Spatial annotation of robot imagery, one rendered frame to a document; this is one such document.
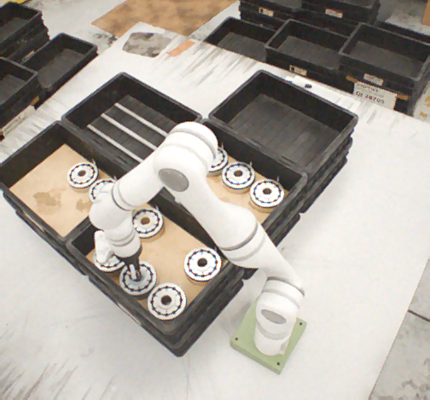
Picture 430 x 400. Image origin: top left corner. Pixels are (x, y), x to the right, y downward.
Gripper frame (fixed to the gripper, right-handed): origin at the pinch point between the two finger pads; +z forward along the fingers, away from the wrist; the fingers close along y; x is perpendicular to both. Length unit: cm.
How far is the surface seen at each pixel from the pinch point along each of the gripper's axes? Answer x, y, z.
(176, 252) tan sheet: -11.6, 3.7, 2.3
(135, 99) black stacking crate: -8, 71, 3
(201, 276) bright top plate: -17.0, -7.1, -0.6
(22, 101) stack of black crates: 48, 122, 34
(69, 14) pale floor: 36, 279, 86
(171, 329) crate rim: -6.8, -22.3, -7.8
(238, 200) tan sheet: -33.3, 16.5, 2.3
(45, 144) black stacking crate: 24, 52, -3
